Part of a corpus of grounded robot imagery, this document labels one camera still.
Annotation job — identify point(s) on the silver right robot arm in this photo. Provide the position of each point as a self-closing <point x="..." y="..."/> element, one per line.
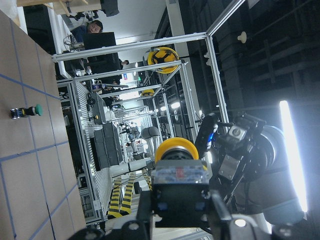
<point x="272" y="194"/>

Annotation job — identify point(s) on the seated person in blue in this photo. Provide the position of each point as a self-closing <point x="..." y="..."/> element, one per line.
<point x="93" y="27"/>

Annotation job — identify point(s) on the aluminium frame cage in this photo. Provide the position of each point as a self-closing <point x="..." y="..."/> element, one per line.
<point x="90" y="115"/>

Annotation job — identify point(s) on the yellow hard hat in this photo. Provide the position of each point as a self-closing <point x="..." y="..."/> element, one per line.
<point x="160" y="55"/>
<point x="147" y="92"/>

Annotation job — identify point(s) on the white led light bar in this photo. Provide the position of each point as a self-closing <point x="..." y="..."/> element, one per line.
<point x="293" y="155"/>

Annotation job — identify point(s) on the black computer monitor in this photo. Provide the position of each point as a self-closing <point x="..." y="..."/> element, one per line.
<point x="99" y="40"/>

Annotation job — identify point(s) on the yellow push button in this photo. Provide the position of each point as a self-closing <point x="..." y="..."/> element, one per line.
<point x="180" y="186"/>

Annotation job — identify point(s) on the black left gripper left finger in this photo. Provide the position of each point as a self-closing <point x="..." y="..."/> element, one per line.
<point x="144" y="217"/>

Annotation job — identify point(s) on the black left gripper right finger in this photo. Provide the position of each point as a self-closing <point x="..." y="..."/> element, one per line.
<point x="219" y="217"/>

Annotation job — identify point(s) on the green push button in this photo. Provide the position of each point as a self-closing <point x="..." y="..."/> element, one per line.
<point x="17" y="113"/>

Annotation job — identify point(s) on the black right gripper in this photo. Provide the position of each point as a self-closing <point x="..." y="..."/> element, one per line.
<point x="239" y="149"/>

